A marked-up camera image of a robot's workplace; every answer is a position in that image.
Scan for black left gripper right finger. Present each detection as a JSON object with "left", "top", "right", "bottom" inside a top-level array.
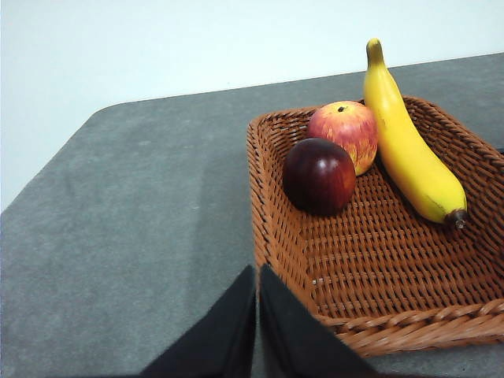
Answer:
[{"left": 259, "top": 262, "right": 381, "bottom": 378}]

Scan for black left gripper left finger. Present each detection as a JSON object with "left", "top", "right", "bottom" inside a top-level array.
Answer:
[{"left": 139, "top": 264, "right": 258, "bottom": 378}]

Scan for dark red plum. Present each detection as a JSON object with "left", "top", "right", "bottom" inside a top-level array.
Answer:
[{"left": 282, "top": 137, "right": 358, "bottom": 217}]

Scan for brown wicker basket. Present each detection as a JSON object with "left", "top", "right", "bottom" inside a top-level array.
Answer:
[{"left": 246, "top": 95, "right": 504, "bottom": 358}]

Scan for yellow banana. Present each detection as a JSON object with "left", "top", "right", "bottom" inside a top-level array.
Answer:
[{"left": 362, "top": 38, "right": 469, "bottom": 231}]

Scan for red yellow apple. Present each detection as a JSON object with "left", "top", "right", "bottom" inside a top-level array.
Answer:
[{"left": 306, "top": 100, "right": 379, "bottom": 177}]

